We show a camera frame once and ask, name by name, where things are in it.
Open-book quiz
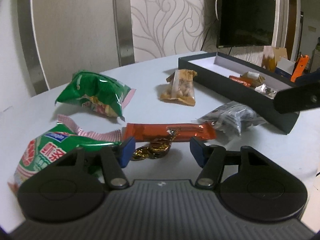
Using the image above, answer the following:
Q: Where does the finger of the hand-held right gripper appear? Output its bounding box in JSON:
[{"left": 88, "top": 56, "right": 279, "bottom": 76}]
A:
[
  {"left": 274, "top": 80, "right": 320, "bottom": 115},
  {"left": 294, "top": 69, "right": 320, "bottom": 88}
]

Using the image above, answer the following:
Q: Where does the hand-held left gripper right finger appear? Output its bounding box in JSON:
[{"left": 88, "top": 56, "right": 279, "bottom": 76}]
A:
[{"left": 189, "top": 136, "right": 273, "bottom": 190}]

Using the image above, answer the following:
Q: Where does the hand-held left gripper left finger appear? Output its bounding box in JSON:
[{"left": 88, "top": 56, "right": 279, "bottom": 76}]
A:
[{"left": 51, "top": 136, "right": 137, "bottom": 190}]

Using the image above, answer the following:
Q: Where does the shiny brown gold candy packet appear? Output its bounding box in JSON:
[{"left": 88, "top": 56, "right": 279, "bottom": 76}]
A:
[{"left": 132, "top": 136, "right": 173, "bottom": 161}]

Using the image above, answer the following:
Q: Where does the clear panda candy packet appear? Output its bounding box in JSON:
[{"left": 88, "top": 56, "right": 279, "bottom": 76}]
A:
[{"left": 254, "top": 84, "right": 278, "bottom": 98}]

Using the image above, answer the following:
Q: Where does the orange chocolate bar packet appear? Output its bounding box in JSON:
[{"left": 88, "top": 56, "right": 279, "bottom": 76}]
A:
[{"left": 122, "top": 122, "right": 217, "bottom": 143}]

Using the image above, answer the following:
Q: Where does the gold packet with white label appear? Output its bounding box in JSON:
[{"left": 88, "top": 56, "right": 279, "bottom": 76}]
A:
[{"left": 240, "top": 71, "right": 266, "bottom": 87}]

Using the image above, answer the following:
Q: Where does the silver grey snack packet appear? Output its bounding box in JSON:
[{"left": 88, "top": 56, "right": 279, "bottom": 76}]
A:
[{"left": 192, "top": 101, "right": 268, "bottom": 137}]

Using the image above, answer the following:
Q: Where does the small orange brown snack packet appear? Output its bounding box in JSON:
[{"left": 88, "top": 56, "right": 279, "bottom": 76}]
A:
[{"left": 229, "top": 75, "right": 251, "bottom": 87}]

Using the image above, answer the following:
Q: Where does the clear peanut packet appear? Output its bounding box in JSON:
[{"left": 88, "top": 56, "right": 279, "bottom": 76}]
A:
[{"left": 160, "top": 69, "right": 198, "bottom": 107}]

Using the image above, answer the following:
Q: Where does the dark grey cardboard box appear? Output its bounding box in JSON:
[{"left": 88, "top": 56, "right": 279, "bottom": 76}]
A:
[{"left": 178, "top": 52, "right": 300, "bottom": 135}]

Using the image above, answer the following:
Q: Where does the green snack bag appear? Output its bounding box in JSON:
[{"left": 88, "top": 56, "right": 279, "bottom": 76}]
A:
[
  {"left": 7, "top": 114, "right": 123, "bottom": 190},
  {"left": 54, "top": 70, "right": 137, "bottom": 123}
]

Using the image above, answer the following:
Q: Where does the orange cardboard box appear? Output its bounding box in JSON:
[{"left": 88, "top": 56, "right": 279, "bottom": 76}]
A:
[{"left": 291, "top": 54, "right": 310, "bottom": 82}]

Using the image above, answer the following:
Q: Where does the blue box with white flaps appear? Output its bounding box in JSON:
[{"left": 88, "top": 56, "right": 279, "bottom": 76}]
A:
[{"left": 275, "top": 57, "right": 297, "bottom": 77}]

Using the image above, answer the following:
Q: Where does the tan cardboard piece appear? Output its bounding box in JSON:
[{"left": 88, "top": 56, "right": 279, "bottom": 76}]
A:
[{"left": 272, "top": 47, "right": 288, "bottom": 63}]

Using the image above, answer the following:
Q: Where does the yellow bag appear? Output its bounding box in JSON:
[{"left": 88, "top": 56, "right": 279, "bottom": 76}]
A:
[{"left": 262, "top": 54, "right": 275, "bottom": 71}]

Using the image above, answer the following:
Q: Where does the black television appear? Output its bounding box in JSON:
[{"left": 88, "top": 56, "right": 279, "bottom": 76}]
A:
[{"left": 216, "top": 0, "right": 277, "bottom": 48}]

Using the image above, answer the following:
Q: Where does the grey looped cable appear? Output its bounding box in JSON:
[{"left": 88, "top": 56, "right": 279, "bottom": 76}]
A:
[{"left": 214, "top": 0, "right": 222, "bottom": 21}]

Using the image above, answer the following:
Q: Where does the grey metal-framed wall panel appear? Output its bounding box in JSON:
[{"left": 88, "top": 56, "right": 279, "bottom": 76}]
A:
[{"left": 17, "top": 0, "right": 135, "bottom": 98}]

